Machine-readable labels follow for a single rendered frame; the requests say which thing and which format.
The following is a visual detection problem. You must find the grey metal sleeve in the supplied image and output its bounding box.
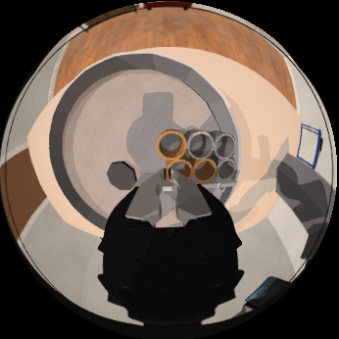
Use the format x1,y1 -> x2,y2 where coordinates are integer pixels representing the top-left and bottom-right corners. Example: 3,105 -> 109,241
209,130 -> 236,160
183,129 -> 215,160
210,153 -> 236,180

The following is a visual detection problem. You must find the brown cylinder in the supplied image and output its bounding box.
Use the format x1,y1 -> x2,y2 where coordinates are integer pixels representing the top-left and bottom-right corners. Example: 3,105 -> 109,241
157,129 -> 187,161
166,155 -> 193,182
188,156 -> 217,182

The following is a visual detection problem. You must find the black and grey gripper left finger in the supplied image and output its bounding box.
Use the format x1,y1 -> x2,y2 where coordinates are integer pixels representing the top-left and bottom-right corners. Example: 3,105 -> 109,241
98,169 -> 166,253

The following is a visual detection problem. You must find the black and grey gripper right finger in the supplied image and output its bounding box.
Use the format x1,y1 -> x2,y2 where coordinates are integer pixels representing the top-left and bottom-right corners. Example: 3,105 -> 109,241
169,168 -> 242,249

